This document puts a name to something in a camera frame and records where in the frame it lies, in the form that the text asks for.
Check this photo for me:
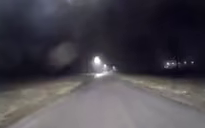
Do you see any building with lit windows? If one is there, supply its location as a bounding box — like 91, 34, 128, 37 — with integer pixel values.
162, 58, 197, 70

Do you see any row of street lamps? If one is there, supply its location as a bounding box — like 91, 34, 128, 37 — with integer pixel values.
91, 55, 118, 75

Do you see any grey asphalt path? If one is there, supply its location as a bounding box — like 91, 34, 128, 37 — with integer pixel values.
8, 73, 205, 128

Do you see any grass verge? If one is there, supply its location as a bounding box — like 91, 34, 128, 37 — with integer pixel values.
118, 73, 205, 114
0, 75, 93, 128

